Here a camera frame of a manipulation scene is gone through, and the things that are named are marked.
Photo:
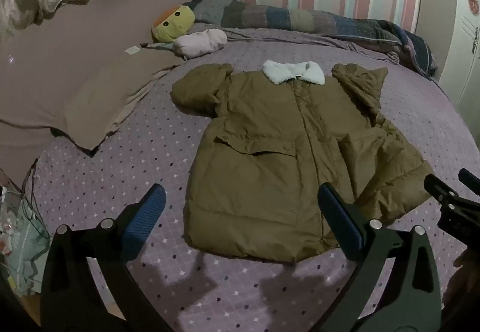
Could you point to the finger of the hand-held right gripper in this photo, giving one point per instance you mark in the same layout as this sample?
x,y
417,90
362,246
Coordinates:
x,y
439,189
469,178

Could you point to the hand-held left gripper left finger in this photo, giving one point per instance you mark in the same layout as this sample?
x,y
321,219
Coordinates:
x,y
145,219

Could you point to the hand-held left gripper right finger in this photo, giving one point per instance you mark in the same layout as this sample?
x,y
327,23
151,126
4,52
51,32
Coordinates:
x,y
339,224

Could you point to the olive padded jacket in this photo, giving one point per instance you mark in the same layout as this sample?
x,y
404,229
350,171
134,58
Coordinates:
x,y
270,152

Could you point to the person's right hand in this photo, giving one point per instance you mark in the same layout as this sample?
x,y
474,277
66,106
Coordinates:
x,y
467,261

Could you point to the bed with purple dotted sheet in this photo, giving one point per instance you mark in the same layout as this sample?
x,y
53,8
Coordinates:
x,y
112,182

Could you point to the white wardrobe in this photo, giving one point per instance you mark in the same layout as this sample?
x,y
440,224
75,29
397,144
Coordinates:
x,y
463,47

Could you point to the pale green patterned cloth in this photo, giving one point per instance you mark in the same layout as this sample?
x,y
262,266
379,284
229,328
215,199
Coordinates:
x,y
18,261

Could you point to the small white tag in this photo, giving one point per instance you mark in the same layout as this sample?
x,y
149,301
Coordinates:
x,y
132,50

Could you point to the red round door sticker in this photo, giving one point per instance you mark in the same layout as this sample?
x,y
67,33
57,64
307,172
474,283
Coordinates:
x,y
474,4

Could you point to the yellow plush toy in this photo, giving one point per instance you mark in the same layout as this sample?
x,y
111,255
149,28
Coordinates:
x,y
173,25

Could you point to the patchwork quilt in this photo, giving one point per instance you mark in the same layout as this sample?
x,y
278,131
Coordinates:
x,y
300,19

